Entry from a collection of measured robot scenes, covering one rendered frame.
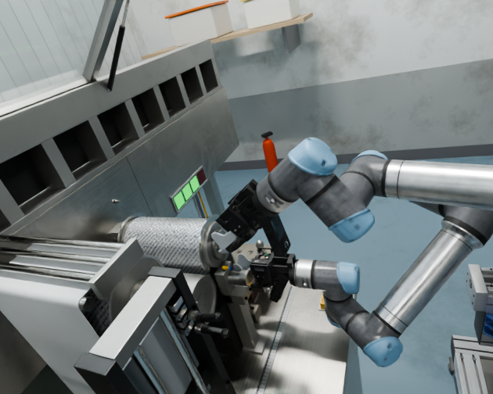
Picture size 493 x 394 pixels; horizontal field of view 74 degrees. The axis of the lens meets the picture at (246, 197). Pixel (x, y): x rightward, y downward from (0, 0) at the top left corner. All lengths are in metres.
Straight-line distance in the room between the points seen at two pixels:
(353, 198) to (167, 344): 0.38
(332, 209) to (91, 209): 0.64
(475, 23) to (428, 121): 0.86
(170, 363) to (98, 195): 0.55
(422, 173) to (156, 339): 0.51
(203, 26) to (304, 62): 1.05
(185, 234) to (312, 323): 0.48
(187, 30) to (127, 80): 2.22
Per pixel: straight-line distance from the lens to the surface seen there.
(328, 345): 1.01
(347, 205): 0.59
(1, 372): 0.91
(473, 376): 1.81
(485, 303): 1.39
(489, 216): 0.88
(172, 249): 0.83
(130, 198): 1.06
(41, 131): 0.90
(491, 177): 0.65
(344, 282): 0.84
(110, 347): 0.44
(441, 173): 0.65
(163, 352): 0.55
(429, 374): 2.05
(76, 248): 0.66
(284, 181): 0.59
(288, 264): 0.86
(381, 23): 3.46
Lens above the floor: 1.73
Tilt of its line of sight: 29 degrees down
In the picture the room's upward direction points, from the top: 15 degrees counter-clockwise
